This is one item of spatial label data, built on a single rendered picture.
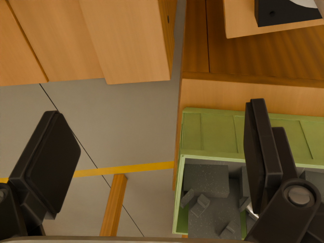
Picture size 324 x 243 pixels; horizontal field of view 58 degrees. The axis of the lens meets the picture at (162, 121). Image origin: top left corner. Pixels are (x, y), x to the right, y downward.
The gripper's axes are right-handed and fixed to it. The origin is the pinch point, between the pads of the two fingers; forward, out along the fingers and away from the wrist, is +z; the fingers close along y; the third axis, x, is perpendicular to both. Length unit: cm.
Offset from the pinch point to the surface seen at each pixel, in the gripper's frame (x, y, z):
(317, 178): -67, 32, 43
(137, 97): -102, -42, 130
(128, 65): -21.4, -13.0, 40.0
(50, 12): -10, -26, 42
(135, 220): -264, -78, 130
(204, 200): -64, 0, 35
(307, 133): -48, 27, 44
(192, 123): -43, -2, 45
